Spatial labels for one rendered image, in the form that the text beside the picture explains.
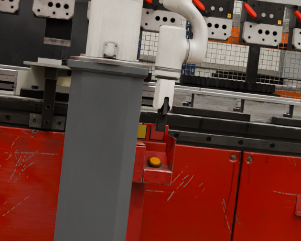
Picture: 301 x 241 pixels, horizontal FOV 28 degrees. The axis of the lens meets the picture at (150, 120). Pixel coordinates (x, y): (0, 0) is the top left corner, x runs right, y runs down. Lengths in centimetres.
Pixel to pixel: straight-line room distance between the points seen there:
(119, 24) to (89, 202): 41
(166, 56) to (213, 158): 52
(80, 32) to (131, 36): 145
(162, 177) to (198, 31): 47
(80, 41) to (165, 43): 99
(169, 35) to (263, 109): 66
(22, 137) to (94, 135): 86
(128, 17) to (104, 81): 16
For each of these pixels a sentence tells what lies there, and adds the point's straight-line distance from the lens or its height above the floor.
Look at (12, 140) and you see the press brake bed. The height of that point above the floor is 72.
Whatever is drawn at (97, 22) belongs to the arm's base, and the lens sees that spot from 137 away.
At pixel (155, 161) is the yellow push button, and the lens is 195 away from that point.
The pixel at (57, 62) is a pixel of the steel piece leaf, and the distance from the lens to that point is 220.
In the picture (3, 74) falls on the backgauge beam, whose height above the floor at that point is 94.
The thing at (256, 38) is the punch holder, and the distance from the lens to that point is 236.
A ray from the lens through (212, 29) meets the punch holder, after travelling 232.
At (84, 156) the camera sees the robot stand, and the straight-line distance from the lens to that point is 134.
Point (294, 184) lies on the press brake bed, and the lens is 232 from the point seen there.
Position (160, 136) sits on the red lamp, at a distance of 203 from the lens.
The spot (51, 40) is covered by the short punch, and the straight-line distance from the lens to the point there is 230.
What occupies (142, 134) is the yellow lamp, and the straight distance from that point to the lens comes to 202.
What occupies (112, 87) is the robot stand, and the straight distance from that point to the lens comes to 133.
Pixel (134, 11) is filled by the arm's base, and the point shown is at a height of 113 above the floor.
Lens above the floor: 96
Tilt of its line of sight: 3 degrees down
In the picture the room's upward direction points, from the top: 7 degrees clockwise
